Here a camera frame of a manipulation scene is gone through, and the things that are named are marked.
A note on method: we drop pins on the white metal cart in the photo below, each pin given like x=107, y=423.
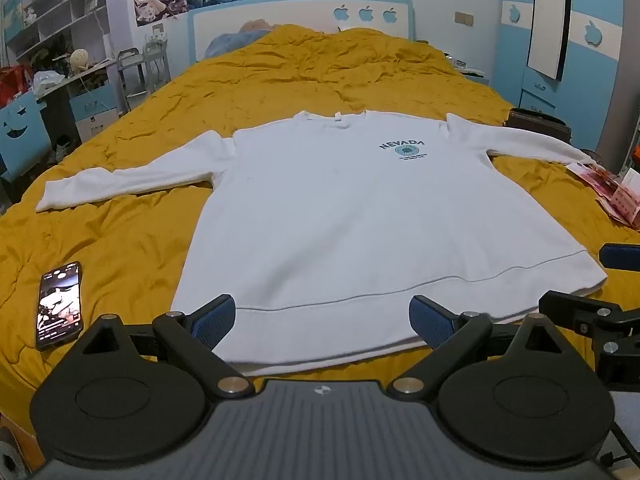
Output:
x=156, y=62

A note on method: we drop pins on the white wall bookshelf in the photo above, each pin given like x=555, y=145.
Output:
x=55, y=5

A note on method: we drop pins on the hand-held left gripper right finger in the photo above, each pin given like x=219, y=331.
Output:
x=429, y=321

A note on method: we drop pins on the red bag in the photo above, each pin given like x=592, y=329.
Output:
x=12, y=85

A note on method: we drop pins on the blue smiling-face chair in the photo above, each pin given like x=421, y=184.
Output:
x=20, y=130

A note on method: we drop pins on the white desk drawer unit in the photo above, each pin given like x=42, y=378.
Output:
x=95, y=107

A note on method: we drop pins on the round cream ball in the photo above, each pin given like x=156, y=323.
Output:
x=79, y=57

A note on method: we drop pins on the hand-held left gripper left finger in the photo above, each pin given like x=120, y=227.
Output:
x=216, y=321

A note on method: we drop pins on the white plastic bag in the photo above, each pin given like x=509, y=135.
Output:
x=47, y=80

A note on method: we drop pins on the blue pillow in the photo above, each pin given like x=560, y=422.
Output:
x=232, y=42

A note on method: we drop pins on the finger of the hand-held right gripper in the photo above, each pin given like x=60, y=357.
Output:
x=620, y=256
x=570, y=305

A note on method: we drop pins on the pile of banknotes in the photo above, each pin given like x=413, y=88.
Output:
x=612, y=192

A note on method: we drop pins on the black-framed mirror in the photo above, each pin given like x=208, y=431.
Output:
x=547, y=20

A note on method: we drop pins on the tan pillow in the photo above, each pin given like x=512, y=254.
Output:
x=257, y=25

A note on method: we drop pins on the yellow blanket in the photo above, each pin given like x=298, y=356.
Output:
x=125, y=220

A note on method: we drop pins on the white long-sleeve sweatshirt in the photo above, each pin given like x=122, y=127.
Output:
x=325, y=220

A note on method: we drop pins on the bedside table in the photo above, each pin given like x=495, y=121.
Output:
x=470, y=72

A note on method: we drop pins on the wall poster with plush figure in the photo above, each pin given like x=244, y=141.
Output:
x=160, y=2

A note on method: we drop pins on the grey metal cart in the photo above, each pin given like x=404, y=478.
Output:
x=132, y=77

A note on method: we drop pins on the white and blue headboard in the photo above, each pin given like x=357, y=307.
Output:
x=300, y=12

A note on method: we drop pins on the pair of shoes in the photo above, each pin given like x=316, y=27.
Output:
x=65, y=147

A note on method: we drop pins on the blue and white wardrobe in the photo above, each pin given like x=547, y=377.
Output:
x=595, y=30

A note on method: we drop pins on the wall switch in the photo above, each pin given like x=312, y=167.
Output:
x=463, y=18

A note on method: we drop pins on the black smartphone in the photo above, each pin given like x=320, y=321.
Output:
x=60, y=305

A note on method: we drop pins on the brown leather bag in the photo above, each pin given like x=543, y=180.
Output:
x=537, y=125

